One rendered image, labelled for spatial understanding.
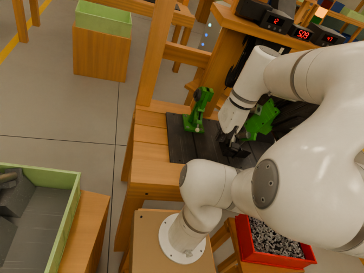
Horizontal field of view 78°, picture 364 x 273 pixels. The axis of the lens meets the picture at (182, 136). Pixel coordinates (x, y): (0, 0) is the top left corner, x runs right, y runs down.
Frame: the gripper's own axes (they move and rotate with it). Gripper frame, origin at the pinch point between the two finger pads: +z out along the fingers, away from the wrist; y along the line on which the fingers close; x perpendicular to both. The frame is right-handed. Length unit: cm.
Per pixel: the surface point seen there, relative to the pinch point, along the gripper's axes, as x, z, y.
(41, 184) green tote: -62, 44, -4
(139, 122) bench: -23, 42, -49
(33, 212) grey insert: -61, 45, 8
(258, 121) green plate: 37, 15, -33
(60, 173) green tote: -54, 35, -3
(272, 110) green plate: 40, 5, -32
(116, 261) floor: -23, 130, 1
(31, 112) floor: -120, 130, -139
